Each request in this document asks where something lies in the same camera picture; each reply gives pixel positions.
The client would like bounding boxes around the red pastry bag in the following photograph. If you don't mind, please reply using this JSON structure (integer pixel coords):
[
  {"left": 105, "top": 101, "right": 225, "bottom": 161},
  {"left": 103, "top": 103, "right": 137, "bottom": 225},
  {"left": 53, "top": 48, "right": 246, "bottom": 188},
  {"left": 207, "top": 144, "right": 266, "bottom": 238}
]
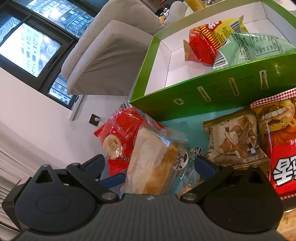
[{"left": 94, "top": 102, "right": 164, "bottom": 176}]

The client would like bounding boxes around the clear bread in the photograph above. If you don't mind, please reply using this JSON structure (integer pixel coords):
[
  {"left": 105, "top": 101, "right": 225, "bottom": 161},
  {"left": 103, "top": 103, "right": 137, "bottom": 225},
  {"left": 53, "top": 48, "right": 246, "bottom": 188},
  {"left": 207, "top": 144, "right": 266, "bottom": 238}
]
[{"left": 123, "top": 120, "right": 189, "bottom": 195}]

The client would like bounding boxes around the light green snack bag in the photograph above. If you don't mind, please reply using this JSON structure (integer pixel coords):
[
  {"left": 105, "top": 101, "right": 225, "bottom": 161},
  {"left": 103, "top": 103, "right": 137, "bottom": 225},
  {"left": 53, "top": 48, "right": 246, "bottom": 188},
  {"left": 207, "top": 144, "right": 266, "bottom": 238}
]
[{"left": 213, "top": 33, "right": 295, "bottom": 70}]

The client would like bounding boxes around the yellow red crayfish snack bag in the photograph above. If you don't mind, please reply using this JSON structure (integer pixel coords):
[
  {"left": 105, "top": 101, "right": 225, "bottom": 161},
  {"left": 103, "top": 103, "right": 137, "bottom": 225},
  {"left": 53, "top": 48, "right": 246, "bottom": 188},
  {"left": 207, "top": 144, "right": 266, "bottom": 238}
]
[{"left": 183, "top": 16, "right": 248, "bottom": 66}]

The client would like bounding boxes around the brown mushroom snack bag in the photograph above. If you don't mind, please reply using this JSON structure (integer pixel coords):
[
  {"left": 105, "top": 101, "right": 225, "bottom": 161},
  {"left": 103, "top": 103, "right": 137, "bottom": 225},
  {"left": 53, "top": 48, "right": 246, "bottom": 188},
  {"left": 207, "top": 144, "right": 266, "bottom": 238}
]
[{"left": 203, "top": 108, "right": 270, "bottom": 174}]

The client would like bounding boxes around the red cartoon snack bag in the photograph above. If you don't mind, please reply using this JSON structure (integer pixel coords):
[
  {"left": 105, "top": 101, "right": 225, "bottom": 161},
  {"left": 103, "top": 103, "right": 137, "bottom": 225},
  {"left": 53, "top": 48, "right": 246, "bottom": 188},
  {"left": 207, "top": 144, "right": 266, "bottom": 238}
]
[{"left": 250, "top": 88, "right": 296, "bottom": 199}]

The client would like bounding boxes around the green cardboard box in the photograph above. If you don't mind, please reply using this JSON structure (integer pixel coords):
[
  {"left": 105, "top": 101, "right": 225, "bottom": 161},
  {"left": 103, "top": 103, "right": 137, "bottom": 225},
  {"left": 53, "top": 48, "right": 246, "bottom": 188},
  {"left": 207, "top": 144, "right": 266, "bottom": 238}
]
[{"left": 129, "top": 1, "right": 295, "bottom": 121}]

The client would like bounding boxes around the grey recliner armchair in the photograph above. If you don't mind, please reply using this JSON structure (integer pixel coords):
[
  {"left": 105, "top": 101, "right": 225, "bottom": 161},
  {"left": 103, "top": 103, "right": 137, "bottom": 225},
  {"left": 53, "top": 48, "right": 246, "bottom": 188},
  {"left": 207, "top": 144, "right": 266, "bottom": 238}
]
[{"left": 61, "top": 0, "right": 192, "bottom": 96}]

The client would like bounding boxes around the yellow cylindrical can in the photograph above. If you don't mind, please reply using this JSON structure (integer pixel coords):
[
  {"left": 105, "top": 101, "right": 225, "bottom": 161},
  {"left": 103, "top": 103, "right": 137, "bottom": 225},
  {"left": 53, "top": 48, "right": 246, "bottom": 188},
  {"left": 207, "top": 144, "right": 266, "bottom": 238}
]
[{"left": 185, "top": 0, "right": 206, "bottom": 12}]

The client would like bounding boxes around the black wall socket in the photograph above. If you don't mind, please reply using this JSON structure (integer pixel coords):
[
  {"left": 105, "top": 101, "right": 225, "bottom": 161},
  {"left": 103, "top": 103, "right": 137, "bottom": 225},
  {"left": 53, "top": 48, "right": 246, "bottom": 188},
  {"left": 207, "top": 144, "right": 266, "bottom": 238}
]
[{"left": 89, "top": 114, "right": 101, "bottom": 126}]

